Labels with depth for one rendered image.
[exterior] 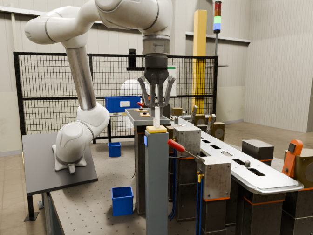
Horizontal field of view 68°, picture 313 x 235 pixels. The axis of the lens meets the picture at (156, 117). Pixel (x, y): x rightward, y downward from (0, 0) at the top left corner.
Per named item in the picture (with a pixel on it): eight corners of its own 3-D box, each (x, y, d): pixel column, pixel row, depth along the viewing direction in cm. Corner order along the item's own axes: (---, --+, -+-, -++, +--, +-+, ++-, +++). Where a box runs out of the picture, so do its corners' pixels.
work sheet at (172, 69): (176, 96, 236) (177, 65, 231) (155, 96, 231) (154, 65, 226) (176, 96, 238) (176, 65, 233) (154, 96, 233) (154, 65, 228)
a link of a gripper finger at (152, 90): (156, 73, 75) (152, 73, 74) (155, 108, 76) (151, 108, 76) (153, 74, 78) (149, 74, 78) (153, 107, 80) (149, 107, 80)
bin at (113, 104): (141, 110, 213) (141, 96, 211) (108, 112, 202) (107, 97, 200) (136, 108, 228) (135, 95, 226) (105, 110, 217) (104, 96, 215)
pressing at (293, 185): (317, 188, 71) (317, 183, 71) (252, 196, 66) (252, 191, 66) (178, 117, 204) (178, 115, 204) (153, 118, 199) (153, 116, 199)
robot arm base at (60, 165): (56, 177, 134) (56, 173, 130) (51, 146, 146) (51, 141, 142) (87, 172, 143) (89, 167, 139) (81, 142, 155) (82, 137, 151)
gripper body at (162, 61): (145, 54, 71) (145, 85, 73) (172, 55, 73) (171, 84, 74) (141, 56, 78) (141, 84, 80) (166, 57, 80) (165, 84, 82)
